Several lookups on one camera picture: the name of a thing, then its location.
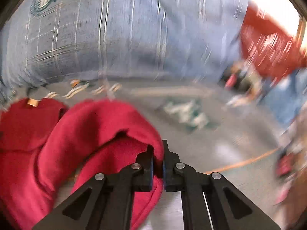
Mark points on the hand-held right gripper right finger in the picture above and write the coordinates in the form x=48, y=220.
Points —
x=171, y=175

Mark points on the red knit garment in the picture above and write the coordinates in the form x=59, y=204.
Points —
x=96, y=124

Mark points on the grey printed bed sheet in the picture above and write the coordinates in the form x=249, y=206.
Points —
x=215, y=136

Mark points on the red plastic bag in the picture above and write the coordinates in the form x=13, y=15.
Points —
x=268, y=45

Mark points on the small red black object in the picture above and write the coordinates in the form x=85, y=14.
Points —
x=285, y=165

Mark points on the blue plaid pillow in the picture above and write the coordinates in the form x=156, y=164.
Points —
x=120, y=28

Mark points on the blue denim cloth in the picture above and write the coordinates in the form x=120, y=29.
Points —
x=287, y=95

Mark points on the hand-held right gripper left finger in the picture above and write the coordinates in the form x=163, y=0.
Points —
x=144, y=175

